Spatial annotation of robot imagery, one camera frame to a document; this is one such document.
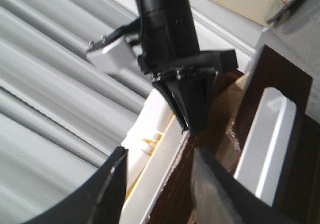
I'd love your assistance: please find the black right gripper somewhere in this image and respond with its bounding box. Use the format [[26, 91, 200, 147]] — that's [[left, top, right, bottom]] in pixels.
[[136, 0, 238, 134]]

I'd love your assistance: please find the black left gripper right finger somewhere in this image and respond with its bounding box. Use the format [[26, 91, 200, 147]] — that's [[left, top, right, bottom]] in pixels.
[[190, 147, 295, 224]]

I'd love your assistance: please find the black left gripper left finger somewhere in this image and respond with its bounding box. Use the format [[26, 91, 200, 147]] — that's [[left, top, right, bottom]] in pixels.
[[25, 146, 128, 224]]

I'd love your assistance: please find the dark wooden drawer box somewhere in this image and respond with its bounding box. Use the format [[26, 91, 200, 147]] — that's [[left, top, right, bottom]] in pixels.
[[147, 46, 320, 224]]

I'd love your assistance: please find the white tray on box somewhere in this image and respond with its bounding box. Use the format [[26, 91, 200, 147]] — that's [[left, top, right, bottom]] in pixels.
[[234, 87, 297, 206]]

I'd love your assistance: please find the white plastic organizer tray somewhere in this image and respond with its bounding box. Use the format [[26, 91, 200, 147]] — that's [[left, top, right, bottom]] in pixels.
[[120, 89, 185, 224]]

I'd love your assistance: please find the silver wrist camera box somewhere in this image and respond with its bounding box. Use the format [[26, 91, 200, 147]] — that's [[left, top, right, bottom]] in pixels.
[[86, 19, 143, 76]]

